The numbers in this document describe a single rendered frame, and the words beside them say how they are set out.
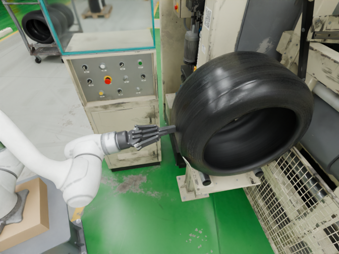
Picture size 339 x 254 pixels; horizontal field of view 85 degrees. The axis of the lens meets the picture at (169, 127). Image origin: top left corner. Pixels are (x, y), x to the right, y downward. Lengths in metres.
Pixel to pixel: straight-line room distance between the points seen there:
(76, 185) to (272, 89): 0.67
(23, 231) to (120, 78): 0.99
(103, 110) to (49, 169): 0.86
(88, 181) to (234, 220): 1.49
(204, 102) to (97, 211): 1.57
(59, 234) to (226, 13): 1.31
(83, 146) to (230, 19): 0.76
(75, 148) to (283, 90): 0.75
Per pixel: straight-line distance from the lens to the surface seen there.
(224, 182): 1.11
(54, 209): 1.34
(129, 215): 1.89
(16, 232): 1.27
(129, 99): 1.45
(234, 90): 0.63
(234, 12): 0.90
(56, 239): 1.27
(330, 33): 0.97
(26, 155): 0.70
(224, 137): 1.14
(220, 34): 0.90
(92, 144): 0.77
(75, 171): 0.68
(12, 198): 1.24
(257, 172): 1.07
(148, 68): 1.34
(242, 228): 1.92
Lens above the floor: 1.74
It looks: 45 degrees down
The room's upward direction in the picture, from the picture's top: straight up
